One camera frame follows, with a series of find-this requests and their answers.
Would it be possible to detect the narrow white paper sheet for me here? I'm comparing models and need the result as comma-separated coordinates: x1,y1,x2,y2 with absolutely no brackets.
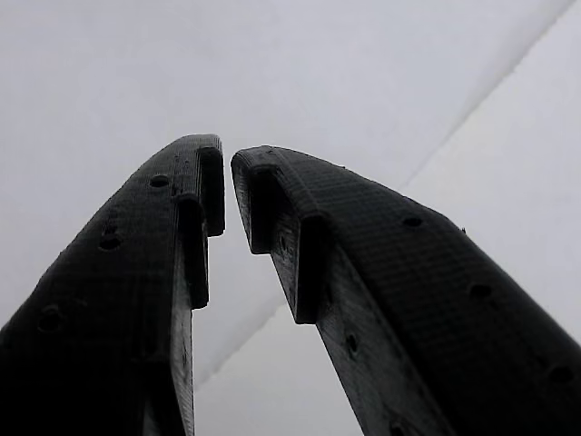
0,0,581,378

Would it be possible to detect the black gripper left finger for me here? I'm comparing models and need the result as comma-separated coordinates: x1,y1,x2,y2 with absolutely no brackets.
0,133,227,436

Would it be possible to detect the large white paper sheet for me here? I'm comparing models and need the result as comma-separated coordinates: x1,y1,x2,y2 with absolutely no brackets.
192,4,581,436

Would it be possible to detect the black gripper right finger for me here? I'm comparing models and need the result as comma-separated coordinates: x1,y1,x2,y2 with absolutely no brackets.
230,144,581,436

